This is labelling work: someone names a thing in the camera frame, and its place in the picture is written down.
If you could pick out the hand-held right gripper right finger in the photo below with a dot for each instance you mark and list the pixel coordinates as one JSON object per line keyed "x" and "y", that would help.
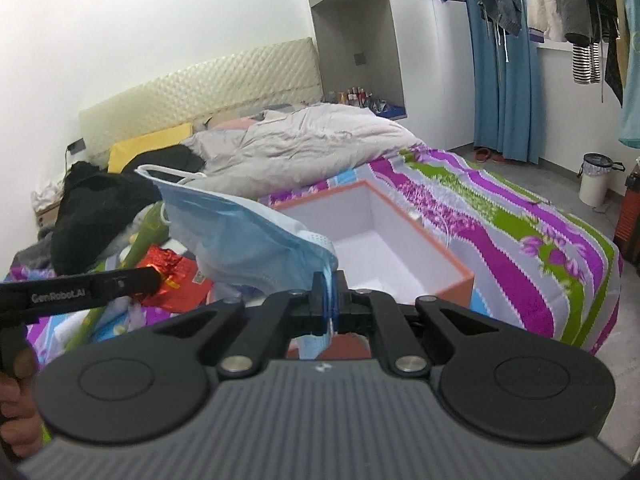
{"x": 346, "y": 306}

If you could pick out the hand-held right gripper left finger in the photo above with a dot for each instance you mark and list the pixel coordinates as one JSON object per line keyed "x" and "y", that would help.
{"x": 317, "y": 306}

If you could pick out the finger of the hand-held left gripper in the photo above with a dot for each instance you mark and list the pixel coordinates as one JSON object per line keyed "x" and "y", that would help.
{"x": 130, "y": 284}

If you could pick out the red foil packet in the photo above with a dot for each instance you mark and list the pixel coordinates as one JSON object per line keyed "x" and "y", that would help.
{"x": 170, "y": 280}

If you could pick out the orange cardboard box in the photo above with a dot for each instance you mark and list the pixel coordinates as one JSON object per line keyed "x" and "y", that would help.
{"x": 380, "y": 250}

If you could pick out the blue face mask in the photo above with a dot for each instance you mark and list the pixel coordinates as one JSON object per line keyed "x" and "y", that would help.
{"x": 235, "y": 240}

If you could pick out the person's left hand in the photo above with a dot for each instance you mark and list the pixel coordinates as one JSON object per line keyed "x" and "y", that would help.
{"x": 22, "y": 410}

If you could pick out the dark grey blanket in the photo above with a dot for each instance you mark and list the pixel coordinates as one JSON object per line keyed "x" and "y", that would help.
{"x": 32, "y": 252}

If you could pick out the brown cardboard box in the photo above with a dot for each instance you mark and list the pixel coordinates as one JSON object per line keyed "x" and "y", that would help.
{"x": 47, "y": 220}

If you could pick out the black clothing pile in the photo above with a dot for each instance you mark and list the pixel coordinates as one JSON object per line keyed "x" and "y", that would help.
{"x": 100, "y": 210}

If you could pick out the crumpled white cloth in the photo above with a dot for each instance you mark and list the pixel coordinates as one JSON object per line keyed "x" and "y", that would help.
{"x": 47, "y": 195}

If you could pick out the yellow pillow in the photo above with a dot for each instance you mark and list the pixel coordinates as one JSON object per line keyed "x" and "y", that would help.
{"x": 145, "y": 147}

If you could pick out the light grey duvet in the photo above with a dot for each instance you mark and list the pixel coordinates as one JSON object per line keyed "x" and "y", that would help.
{"x": 310, "y": 145}

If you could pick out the colourful striped floral bedsheet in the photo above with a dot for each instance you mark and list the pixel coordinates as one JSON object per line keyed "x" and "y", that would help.
{"x": 500, "y": 240}

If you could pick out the pink pillow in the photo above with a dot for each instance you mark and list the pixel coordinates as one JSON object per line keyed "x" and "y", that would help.
{"x": 235, "y": 124}

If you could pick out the blue tray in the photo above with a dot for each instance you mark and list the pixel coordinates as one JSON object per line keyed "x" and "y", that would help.
{"x": 390, "y": 110}

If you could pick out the brown slipper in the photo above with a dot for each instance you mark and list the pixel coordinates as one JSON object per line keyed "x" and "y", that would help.
{"x": 499, "y": 158}
{"x": 481, "y": 154}

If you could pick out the cream quilted headboard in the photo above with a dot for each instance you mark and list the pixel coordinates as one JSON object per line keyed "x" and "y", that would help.
{"x": 200, "y": 90}

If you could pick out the row of cosmetic bottles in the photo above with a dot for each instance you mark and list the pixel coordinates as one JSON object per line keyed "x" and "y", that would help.
{"x": 350, "y": 97}

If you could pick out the grey wardrobe cabinet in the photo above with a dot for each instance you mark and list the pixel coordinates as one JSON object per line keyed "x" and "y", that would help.
{"x": 420, "y": 60}

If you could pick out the blue curtain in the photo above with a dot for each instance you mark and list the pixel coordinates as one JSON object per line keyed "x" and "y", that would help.
{"x": 505, "y": 100}

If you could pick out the white trash bin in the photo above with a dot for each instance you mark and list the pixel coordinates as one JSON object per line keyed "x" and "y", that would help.
{"x": 597, "y": 182}

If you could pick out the reddish-brown suitcase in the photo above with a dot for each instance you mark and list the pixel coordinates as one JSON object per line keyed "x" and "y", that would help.
{"x": 630, "y": 220}

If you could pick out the striped hanging shirt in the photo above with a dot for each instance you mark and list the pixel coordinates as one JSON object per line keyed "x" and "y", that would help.
{"x": 586, "y": 62}

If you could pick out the light blue hanging garment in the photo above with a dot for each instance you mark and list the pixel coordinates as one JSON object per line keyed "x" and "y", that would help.
{"x": 631, "y": 100}

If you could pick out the white hanging jacket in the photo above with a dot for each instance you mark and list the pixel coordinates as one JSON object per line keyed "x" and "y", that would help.
{"x": 542, "y": 0}

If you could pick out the grey fleece hanging jacket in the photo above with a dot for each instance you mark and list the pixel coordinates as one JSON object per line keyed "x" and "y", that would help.
{"x": 572, "y": 0}

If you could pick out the dark hanging jacket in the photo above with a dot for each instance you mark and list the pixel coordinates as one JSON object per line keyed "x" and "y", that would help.
{"x": 605, "y": 15}

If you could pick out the black wall socket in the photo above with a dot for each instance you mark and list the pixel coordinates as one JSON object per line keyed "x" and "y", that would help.
{"x": 76, "y": 146}

